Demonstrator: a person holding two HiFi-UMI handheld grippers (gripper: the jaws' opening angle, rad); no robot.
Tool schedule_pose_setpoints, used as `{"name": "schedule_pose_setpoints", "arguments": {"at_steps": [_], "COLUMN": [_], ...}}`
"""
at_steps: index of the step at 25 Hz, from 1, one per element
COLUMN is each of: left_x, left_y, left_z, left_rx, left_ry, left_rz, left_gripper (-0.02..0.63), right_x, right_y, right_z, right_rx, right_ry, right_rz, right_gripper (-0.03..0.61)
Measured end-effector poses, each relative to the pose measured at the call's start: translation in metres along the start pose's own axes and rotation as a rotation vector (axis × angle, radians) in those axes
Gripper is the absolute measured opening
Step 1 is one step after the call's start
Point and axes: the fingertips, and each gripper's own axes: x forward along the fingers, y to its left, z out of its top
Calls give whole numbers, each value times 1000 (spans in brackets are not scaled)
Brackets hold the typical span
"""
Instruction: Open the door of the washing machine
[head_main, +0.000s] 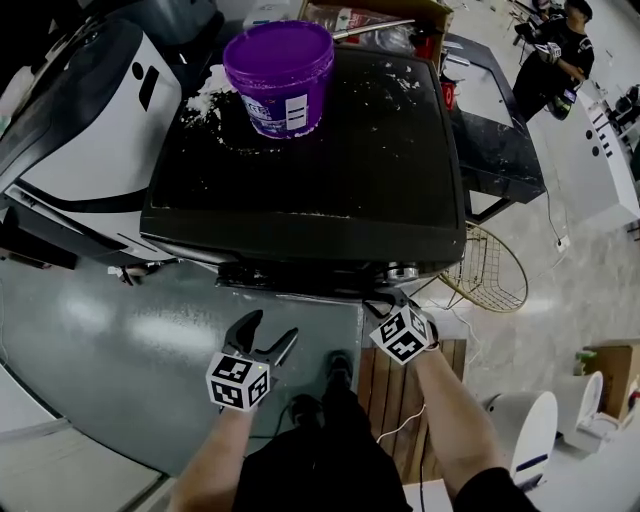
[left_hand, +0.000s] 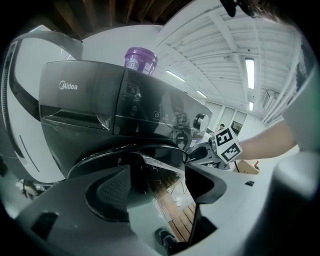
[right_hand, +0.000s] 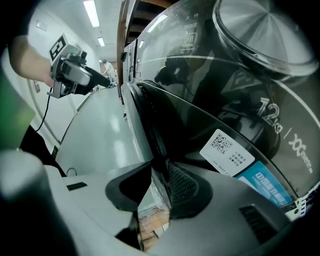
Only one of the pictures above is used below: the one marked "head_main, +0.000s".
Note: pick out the person's shoe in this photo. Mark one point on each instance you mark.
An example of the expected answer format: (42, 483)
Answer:
(339, 367)
(306, 407)

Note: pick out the white cylindrical toilet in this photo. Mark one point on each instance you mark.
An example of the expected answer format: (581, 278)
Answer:
(525, 430)

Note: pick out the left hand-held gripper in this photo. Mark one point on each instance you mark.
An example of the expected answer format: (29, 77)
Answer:
(235, 382)

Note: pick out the cardboard box with items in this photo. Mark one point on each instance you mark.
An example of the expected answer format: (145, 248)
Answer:
(425, 15)

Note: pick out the person's left shoe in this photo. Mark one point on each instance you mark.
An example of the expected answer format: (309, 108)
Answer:
(306, 407)

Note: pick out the white floor socket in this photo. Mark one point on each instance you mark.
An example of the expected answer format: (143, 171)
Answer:
(563, 243)

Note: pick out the person's left forearm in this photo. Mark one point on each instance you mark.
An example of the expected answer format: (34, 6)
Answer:
(215, 460)

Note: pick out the white powder pile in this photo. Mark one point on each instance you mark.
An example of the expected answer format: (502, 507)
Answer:
(205, 102)

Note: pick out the white toilet with raised lid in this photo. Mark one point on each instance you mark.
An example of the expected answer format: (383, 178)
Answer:
(590, 415)

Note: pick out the closed brown cardboard box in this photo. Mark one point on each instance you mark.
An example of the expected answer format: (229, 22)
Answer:
(615, 375)

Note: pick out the person's right forearm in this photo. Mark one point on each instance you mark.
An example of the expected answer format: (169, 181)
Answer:
(450, 420)

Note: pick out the wooden slatted platform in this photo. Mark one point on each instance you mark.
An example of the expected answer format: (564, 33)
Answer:
(395, 400)

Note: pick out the white counter cabinet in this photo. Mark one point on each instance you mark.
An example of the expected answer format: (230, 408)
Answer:
(615, 165)

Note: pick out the red can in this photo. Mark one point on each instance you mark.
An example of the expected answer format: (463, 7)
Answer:
(448, 95)

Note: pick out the metal rod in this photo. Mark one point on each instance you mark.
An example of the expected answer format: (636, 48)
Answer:
(372, 29)

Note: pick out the person's black clothing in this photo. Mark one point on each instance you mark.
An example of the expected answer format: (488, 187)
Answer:
(325, 460)

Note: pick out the person's right shoe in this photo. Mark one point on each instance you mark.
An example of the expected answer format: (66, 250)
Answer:
(339, 367)

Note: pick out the black table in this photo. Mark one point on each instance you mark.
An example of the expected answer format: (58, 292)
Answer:
(500, 150)

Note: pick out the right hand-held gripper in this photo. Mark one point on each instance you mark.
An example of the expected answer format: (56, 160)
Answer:
(405, 335)

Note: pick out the small white box appliance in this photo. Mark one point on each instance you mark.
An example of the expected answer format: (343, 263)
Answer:
(270, 12)

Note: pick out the white and black appliance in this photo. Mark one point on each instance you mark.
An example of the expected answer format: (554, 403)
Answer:
(90, 150)

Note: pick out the purple plastic bucket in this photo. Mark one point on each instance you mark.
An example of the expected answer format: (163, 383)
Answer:
(282, 75)

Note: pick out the dark round washing machine door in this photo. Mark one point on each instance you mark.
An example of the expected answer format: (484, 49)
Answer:
(300, 285)

